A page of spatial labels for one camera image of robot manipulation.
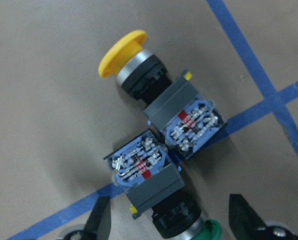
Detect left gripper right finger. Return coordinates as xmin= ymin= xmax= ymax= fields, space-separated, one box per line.
xmin=228 ymin=193 xmax=267 ymax=240

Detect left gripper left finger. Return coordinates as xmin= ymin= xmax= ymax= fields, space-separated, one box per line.
xmin=83 ymin=196 xmax=112 ymax=240

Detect green mushroom push button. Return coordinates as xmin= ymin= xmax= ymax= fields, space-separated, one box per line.
xmin=104 ymin=129 xmax=222 ymax=240

